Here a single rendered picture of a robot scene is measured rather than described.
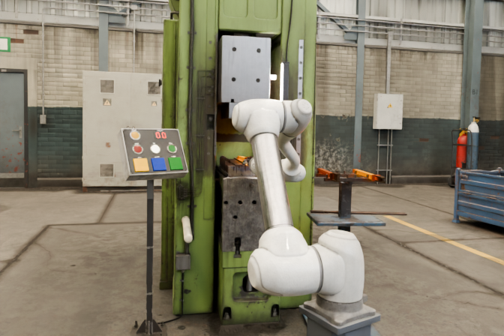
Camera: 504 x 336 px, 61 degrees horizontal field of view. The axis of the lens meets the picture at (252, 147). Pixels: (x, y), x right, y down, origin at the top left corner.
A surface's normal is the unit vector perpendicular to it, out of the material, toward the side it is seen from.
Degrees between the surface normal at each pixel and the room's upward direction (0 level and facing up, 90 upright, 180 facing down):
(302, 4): 90
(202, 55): 90
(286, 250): 53
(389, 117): 90
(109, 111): 90
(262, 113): 62
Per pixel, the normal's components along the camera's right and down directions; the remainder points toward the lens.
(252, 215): 0.18, 0.06
